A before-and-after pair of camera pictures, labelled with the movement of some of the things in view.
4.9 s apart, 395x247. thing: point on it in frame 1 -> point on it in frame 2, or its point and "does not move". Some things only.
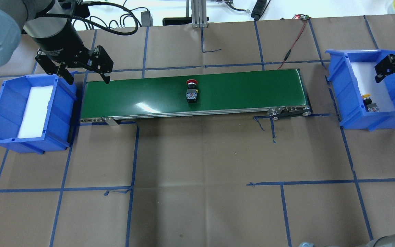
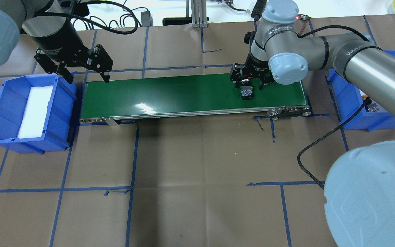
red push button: x=192 y=92 -> x=246 y=90
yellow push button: x=370 y=107 does not move
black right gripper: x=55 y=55 does not move
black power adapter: x=146 y=19 does not move
